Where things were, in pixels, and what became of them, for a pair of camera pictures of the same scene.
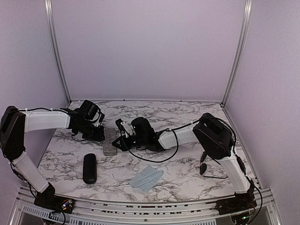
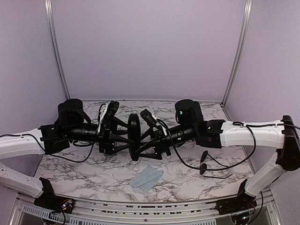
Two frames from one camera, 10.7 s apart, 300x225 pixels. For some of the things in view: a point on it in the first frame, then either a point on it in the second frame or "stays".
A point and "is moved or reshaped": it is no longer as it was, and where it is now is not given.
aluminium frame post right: (248, 13) stays
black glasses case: (89, 168) is moved or reshaped
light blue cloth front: (146, 178) stays
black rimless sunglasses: (203, 167) stays
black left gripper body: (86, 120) to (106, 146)
